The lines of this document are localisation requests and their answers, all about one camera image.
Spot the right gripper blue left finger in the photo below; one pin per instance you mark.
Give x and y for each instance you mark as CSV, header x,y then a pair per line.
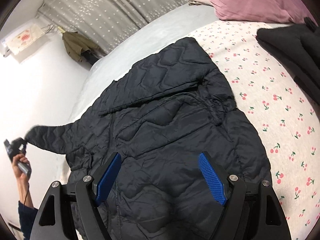
x,y
105,176

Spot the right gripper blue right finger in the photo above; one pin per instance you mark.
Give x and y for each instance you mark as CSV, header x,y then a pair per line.
x,y
215,177

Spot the black quilted puffer jacket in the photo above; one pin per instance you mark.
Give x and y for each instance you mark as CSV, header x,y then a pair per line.
x,y
159,117

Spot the person's left forearm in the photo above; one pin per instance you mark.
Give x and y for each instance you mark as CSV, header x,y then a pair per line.
x,y
26,210

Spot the person's left hand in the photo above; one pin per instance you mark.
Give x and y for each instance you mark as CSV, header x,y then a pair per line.
x,y
17,162

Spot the cherry print bed sheet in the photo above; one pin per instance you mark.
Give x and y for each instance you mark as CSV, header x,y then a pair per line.
x,y
286,119

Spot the white plush blanket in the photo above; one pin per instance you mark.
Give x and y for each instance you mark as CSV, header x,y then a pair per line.
x,y
161,32

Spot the olive green hanging jacket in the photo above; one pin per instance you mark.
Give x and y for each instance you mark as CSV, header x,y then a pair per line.
x,y
80,48

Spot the black folded garment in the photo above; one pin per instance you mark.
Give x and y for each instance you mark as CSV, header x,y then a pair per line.
x,y
297,48

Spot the grey star pattern curtain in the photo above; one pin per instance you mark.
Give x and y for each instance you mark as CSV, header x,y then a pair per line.
x,y
106,22

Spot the pink velvet pillow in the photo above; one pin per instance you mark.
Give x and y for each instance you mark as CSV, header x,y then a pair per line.
x,y
268,11

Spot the white floral wall unit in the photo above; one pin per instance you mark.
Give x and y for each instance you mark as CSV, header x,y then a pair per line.
x,y
26,40

